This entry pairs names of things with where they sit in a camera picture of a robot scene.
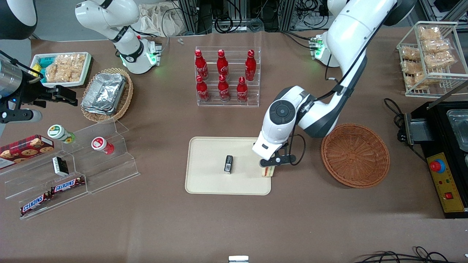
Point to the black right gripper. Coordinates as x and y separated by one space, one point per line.
32 94

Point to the triangular sandwich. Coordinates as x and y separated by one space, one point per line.
267 171

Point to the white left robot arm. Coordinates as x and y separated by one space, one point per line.
351 36

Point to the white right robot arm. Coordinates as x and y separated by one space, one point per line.
109 18

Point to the white rectangular snack tray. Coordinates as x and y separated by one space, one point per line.
87 69

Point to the oval light wicker basket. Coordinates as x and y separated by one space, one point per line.
126 98

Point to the beige plastic tray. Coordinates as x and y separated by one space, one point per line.
208 171

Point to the round brown wicker basket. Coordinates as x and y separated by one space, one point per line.
354 157

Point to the rice cracker snack bag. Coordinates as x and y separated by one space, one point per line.
65 67

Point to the green lidded cup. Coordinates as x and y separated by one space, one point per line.
60 133

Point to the stacked aluminium foil trays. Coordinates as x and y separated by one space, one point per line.
104 93

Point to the yellow snack packet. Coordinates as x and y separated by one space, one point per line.
36 70

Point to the teal snack box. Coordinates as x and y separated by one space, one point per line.
45 62

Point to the small black box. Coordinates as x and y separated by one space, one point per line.
228 164

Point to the clear acrylic bottle rack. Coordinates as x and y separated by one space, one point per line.
234 104

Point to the red cola bottle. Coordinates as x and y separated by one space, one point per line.
202 90
250 65
200 65
223 89
241 91
222 65

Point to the red lidded cup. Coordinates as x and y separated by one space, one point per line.
101 145

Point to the red cookie box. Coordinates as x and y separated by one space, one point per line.
25 149

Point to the black and white box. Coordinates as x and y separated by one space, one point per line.
60 166

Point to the clear acrylic stepped stand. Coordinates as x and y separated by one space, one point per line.
109 171

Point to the Snickers chocolate bar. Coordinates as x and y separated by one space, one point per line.
36 204
67 185

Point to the beige cloth bag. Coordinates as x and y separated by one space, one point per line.
157 20

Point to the small white device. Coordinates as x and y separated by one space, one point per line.
238 259

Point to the bagged fried snack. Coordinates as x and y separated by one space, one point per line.
409 54
440 60
411 67
437 45
429 33
420 81

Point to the black cooking appliance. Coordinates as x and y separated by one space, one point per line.
435 117

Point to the yellow emergency stop box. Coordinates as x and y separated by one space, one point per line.
448 182

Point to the clear glass pan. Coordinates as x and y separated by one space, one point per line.
460 128

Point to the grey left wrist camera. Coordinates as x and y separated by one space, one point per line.
278 160

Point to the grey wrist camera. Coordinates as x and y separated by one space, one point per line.
25 116
278 160

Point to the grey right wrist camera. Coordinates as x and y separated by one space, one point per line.
25 116

